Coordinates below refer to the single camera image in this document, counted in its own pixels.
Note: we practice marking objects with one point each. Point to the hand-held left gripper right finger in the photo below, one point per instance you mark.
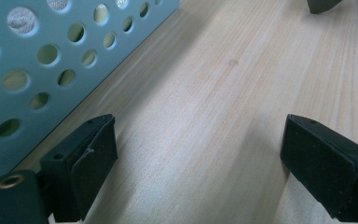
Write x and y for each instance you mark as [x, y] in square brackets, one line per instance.
[323, 168]

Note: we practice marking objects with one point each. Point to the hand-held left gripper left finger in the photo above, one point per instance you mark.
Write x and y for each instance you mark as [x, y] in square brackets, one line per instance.
[77, 168]

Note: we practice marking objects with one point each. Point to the dark grey object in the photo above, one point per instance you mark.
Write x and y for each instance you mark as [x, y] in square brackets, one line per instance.
[322, 5]

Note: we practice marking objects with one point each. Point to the grey perforated basket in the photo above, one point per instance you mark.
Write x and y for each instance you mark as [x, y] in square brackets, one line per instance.
[43, 81]

